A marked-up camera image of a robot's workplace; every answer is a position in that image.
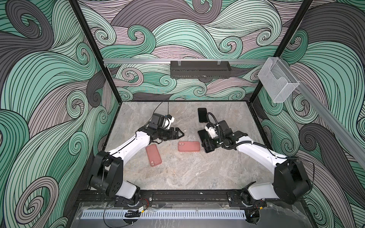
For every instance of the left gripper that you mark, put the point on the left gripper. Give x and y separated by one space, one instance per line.
174 136

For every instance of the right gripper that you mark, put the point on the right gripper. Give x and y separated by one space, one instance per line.
209 142

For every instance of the purple-edged black smartphone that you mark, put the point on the purple-edged black smartphone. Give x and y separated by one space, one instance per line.
205 139

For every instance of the pink phone case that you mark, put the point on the pink phone case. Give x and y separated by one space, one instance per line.
153 155
189 146

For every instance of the black phone case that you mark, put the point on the black phone case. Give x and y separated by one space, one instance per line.
202 115

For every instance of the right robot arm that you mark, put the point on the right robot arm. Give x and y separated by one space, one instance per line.
290 179

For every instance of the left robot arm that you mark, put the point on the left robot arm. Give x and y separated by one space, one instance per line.
107 171

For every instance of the black wall tray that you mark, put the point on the black wall tray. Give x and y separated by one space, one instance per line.
200 69

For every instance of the clear acrylic wall holder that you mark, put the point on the clear acrylic wall holder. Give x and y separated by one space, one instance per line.
278 79

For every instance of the aluminium wall rail back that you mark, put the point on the aluminium wall rail back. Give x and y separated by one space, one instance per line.
167 61

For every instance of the aluminium wall rail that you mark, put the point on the aluminium wall rail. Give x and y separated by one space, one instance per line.
167 61
334 102

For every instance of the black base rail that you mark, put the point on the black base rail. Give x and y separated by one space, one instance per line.
236 197

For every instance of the white slotted cable duct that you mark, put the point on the white slotted cable duct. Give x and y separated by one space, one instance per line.
166 214

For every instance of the aluminium wall rail right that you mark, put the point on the aluminium wall rail right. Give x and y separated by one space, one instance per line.
334 102

